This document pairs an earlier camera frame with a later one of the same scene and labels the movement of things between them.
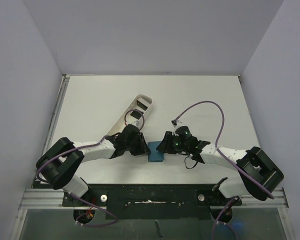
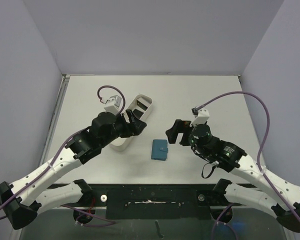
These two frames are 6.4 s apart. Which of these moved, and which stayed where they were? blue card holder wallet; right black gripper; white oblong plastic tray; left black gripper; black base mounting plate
Moved: right black gripper; blue card holder wallet; left black gripper
Stayed: black base mounting plate; white oblong plastic tray
